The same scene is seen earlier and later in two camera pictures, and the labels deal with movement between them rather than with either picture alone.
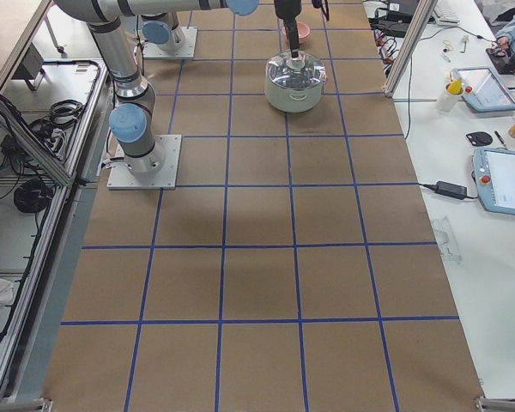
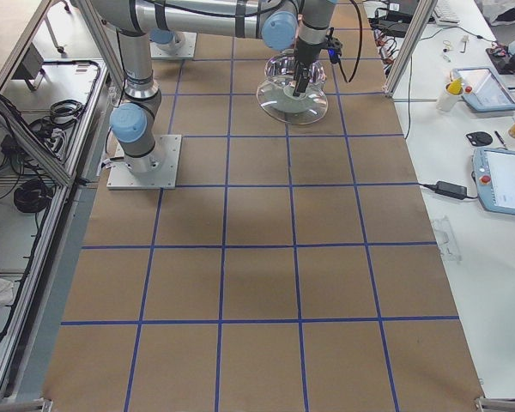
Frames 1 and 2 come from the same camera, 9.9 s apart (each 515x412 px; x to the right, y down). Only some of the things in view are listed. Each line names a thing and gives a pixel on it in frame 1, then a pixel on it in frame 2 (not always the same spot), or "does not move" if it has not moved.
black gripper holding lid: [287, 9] → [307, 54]
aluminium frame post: [423, 14] does not move
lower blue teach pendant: [504, 180] does not move
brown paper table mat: [294, 269] does not move
